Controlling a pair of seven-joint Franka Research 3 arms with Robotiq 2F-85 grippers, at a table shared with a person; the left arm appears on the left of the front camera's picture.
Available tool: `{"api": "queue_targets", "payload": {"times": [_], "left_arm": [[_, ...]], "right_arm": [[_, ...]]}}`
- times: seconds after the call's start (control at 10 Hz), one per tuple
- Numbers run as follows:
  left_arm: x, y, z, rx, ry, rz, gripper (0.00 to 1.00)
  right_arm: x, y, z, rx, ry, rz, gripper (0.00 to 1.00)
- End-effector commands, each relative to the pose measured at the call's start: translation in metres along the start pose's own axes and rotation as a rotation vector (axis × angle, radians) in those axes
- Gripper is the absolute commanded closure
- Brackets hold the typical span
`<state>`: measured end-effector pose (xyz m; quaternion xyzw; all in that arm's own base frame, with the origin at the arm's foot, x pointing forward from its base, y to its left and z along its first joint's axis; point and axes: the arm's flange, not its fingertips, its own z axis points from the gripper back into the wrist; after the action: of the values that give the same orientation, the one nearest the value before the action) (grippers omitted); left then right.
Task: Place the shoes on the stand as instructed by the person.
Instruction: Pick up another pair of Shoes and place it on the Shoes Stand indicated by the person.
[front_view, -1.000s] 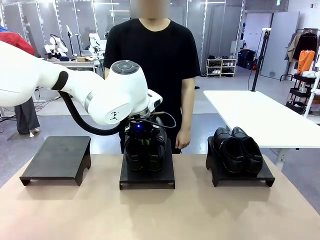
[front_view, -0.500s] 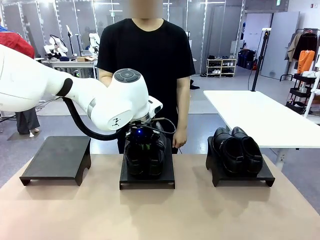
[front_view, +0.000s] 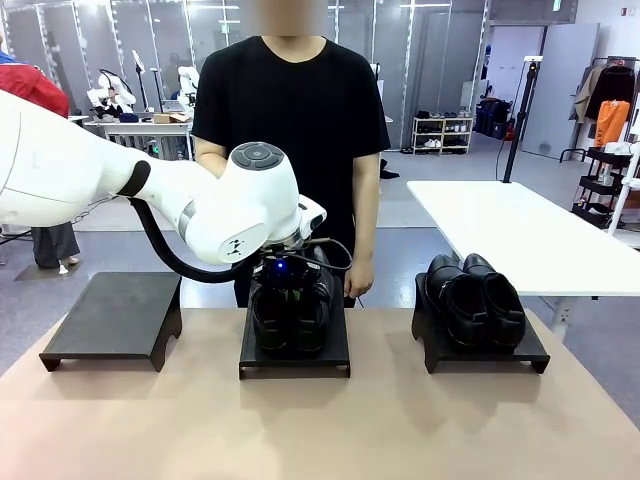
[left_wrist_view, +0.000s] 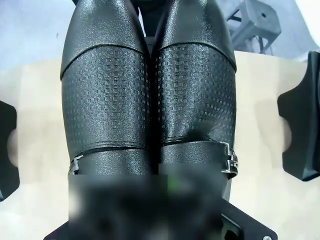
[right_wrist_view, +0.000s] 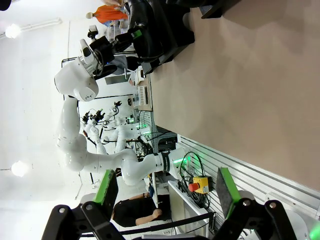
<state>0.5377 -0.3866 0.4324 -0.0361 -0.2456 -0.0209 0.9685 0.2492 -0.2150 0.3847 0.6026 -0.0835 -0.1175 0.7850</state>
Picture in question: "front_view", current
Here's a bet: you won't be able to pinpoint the black metal shoe stand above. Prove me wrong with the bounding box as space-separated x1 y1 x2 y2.
38 271 184 374
410 273 551 375
238 277 352 381

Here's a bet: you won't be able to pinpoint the large black leather shoe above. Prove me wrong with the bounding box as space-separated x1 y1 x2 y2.
248 277 297 352
294 247 337 354

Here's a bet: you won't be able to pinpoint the grey background table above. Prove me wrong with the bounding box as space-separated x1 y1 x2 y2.
82 117 195 161

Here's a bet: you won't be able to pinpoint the black hanging garment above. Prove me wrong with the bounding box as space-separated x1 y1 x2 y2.
594 64 636 121

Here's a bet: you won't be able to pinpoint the person in black t-shirt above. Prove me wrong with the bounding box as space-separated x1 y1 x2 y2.
191 0 392 309

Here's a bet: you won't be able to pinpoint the beige coat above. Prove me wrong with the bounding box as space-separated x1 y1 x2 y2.
569 64 609 124

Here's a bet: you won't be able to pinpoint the black trolley cart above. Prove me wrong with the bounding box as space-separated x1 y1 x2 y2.
571 144 640 231

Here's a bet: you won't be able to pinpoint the orange hanging garment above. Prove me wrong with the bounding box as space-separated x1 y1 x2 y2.
595 99 632 149

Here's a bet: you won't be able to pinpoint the white shoe rack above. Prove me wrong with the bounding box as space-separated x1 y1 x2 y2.
412 110 475 156

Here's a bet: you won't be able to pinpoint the person in red jacket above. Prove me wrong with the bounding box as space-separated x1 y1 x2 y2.
0 34 82 275

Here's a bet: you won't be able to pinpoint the person's left forearm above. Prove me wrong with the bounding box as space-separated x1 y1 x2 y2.
352 152 380 266

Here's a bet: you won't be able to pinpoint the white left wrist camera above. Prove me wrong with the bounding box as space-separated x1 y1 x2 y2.
294 194 329 236

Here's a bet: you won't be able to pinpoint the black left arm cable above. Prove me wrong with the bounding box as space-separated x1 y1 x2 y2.
128 197 266 284

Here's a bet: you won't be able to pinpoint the small black leather shoe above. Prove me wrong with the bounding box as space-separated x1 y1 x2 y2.
462 252 527 347
424 253 494 351

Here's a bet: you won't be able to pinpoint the black suitcases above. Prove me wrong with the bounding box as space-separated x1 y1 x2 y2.
474 98 516 140

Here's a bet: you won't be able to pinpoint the person's right forearm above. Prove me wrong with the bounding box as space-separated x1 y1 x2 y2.
193 137 236 179

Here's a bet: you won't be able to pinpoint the person's left hand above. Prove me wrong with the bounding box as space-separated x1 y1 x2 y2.
344 259 375 297

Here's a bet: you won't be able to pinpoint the black pole stand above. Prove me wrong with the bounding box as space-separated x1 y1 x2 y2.
501 55 544 185

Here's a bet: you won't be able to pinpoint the white table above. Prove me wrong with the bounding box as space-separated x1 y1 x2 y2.
405 178 640 346

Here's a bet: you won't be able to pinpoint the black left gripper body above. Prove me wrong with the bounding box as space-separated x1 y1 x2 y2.
251 247 326 291

